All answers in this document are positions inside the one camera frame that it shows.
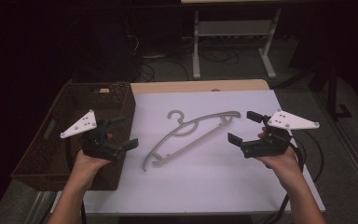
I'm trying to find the black floor cables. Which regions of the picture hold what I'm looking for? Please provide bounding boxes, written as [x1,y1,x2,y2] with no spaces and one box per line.
[139,46,241,83]

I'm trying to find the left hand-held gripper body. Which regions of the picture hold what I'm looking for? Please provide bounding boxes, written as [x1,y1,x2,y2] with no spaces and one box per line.
[60,109,125,161]

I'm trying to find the white metal frame desk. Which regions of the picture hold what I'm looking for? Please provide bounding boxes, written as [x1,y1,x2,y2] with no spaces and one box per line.
[180,0,312,80]

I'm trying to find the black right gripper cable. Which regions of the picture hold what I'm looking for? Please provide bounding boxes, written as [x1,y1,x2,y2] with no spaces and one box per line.
[268,130,324,224]

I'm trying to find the person's left hand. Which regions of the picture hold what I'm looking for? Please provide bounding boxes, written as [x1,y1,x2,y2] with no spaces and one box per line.
[72,132,114,181]

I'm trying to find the black metal stand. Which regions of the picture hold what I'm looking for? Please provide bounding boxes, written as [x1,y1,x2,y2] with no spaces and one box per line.
[326,66,354,121]

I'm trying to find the white table mat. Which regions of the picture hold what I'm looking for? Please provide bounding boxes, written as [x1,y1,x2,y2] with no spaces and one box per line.
[50,90,326,217]

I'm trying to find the grey plastic clothes hanger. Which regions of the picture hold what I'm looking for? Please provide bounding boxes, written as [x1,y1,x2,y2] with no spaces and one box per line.
[141,109,242,173]

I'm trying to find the brown woven basket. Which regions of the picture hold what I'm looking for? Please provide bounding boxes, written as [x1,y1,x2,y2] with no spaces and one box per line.
[10,81,137,191]

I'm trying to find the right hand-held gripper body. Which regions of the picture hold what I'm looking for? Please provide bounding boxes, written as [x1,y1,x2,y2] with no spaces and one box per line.
[241,108,321,160]

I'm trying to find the aluminium table frame rail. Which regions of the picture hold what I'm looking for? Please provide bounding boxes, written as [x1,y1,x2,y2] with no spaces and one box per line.
[23,189,58,224]

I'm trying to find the aluminium floor rail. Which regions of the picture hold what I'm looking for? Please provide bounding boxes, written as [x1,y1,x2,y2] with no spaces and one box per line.
[313,91,358,203]

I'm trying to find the person's right hand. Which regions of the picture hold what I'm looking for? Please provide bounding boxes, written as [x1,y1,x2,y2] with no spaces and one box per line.
[255,126,305,182]

